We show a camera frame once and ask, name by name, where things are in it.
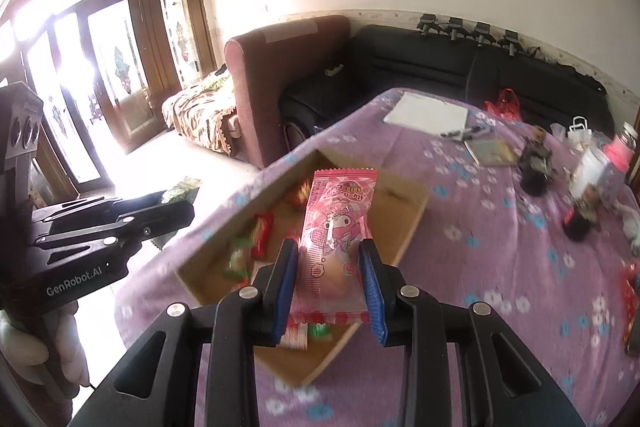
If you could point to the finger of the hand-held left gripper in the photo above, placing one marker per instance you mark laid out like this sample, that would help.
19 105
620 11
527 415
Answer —
160 219
100 209

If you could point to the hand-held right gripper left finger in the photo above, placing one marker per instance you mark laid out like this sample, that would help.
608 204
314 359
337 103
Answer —
284 292

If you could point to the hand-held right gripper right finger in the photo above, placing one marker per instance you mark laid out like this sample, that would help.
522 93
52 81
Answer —
372 292

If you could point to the green white candy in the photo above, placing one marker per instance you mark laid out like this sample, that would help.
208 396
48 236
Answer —
237 263

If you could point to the pink cartoon snack packet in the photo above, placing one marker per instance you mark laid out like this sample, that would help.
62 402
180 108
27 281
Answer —
332 237

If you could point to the cardboard box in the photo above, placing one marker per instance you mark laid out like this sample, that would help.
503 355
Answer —
390 212

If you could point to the person's left hand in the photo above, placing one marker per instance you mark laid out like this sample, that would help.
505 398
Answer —
30 347

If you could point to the green packet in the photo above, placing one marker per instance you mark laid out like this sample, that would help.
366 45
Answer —
182 189

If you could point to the patterned blanket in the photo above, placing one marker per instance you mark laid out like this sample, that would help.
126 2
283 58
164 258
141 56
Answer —
200 112

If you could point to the purple floral tablecloth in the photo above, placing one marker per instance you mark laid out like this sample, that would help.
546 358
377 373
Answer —
500 287

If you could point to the wooden glass door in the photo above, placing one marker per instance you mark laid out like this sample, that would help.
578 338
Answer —
125 57

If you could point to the brown armchair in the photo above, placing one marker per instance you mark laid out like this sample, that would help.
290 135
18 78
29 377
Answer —
280 87

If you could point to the black pen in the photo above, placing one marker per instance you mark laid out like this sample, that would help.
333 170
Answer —
465 133

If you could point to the thin booklet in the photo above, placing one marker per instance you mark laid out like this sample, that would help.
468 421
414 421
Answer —
492 152

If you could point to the white paper pad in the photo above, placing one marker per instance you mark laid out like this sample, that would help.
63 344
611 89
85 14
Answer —
427 112

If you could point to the black cup with red label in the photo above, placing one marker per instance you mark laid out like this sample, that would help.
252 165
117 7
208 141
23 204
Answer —
582 217

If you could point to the black sofa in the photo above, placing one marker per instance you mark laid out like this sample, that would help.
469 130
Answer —
425 72

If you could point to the red plastic bag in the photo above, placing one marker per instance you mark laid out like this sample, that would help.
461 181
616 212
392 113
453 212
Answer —
505 104

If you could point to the clear jar with pink lid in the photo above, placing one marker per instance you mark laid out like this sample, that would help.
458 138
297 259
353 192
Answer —
595 167

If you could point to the crinkled red packet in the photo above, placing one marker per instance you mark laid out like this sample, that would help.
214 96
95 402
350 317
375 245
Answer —
629 297

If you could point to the small white bag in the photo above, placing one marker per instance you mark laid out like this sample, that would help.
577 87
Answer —
580 131

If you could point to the grey cloth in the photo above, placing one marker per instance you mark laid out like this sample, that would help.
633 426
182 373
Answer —
631 217

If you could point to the black clamp device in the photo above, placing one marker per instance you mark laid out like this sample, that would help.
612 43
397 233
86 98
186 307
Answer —
482 33
455 28
511 39
427 24

